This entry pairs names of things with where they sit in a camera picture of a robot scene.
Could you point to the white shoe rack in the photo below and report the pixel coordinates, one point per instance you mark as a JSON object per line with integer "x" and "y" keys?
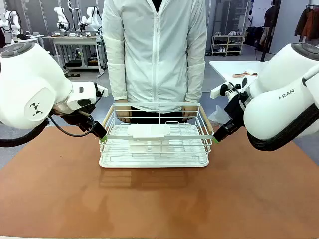
{"x": 228, "y": 44}

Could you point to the person's left hand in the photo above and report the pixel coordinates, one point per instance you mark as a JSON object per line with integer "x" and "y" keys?
{"x": 190, "y": 112}

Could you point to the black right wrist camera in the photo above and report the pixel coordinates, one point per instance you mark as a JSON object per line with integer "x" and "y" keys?
{"x": 224, "y": 89}

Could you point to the pair of white shoes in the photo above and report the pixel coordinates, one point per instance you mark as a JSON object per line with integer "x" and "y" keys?
{"x": 235, "y": 33}

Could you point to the white plastic utensil tray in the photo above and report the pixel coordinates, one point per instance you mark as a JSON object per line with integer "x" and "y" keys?
{"x": 149, "y": 130}

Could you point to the person's right hand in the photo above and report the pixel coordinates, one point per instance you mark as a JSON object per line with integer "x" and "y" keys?
{"x": 123, "y": 112}

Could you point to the clear plastic bag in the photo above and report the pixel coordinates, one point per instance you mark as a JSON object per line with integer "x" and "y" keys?
{"x": 216, "y": 114}

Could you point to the person's right forearm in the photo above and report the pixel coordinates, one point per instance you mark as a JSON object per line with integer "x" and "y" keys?
{"x": 115, "y": 79}

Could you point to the background person in black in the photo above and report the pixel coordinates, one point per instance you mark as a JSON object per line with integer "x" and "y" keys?
{"x": 270, "y": 22}

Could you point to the dark hanging jacket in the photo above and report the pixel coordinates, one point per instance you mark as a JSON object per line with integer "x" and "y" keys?
{"x": 301, "y": 22}

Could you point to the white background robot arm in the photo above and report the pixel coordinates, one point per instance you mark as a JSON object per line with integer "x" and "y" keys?
{"x": 92, "y": 18}
{"x": 61, "y": 18}
{"x": 7, "y": 22}

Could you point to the person in white jacket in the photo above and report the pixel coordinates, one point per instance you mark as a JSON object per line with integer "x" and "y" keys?
{"x": 154, "y": 49}

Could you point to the brown hanging jacket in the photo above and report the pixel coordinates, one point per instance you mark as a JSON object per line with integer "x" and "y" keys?
{"x": 314, "y": 25}

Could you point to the grey metal frame table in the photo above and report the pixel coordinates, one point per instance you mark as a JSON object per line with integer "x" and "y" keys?
{"x": 74, "y": 39}

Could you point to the dark sandals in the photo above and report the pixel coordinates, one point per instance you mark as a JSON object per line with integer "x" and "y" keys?
{"x": 73, "y": 75}

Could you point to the black bag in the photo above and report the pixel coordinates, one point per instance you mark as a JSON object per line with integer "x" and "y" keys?
{"x": 74, "y": 63}

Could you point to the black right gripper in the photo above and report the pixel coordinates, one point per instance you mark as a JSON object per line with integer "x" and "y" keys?
{"x": 234, "y": 109}

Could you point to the white side table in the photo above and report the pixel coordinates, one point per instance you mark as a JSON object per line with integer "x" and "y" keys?
{"x": 231, "y": 67}

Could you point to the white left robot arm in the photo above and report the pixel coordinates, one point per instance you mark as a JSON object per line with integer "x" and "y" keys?
{"x": 25, "y": 82}

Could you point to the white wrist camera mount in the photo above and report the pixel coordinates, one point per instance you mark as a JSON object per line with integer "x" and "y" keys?
{"x": 215, "y": 92}
{"x": 102, "y": 90}

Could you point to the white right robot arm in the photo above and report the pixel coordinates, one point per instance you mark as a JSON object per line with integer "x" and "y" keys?
{"x": 274, "y": 112}

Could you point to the person's left forearm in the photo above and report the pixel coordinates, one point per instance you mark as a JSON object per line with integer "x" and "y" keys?
{"x": 195, "y": 82}

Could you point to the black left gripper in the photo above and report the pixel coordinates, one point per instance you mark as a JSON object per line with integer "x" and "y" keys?
{"x": 72, "y": 119}

